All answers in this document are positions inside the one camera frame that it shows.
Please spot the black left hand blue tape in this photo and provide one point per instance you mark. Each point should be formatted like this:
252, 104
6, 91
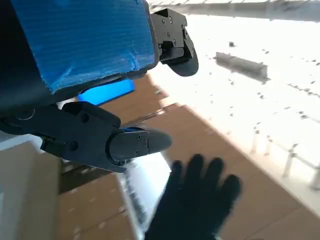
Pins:
82, 37

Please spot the grey rectangular bar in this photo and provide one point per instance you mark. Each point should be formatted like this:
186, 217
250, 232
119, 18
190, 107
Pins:
240, 65

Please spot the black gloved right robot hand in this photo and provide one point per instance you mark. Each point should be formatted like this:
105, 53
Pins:
195, 200

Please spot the white metal railing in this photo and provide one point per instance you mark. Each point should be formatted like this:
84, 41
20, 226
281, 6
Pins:
291, 152

